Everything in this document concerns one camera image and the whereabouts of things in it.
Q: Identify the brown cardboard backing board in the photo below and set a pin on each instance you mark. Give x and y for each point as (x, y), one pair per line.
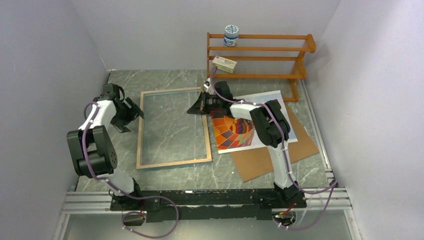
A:
(253, 163)

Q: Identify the blue white ceramic jar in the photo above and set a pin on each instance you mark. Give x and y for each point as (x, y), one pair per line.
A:
(231, 35)

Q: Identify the clear glass pane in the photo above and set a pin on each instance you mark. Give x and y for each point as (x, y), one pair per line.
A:
(172, 127)

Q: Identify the hot air balloon photo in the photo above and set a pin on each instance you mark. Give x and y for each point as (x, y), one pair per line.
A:
(234, 134)

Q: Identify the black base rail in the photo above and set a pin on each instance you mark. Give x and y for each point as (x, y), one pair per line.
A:
(167, 205)

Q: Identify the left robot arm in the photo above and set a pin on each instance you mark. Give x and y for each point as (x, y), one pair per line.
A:
(92, 151)

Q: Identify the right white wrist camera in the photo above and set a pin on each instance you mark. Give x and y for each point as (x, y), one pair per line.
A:
(207, 87)

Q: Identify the blue wooden picture frame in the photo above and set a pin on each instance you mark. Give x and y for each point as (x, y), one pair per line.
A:
(174, 127)

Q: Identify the small white green box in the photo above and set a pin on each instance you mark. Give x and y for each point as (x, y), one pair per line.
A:
(224, 64)

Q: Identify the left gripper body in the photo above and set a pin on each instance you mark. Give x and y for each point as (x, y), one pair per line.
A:
(125, 115)

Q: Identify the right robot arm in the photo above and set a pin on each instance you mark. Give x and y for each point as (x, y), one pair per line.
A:
(267, 121)

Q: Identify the orange wooden shelf rack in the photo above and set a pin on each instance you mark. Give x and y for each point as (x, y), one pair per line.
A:
(263, 56)

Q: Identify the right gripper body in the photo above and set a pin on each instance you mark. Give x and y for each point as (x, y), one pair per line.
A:
(207, 103)

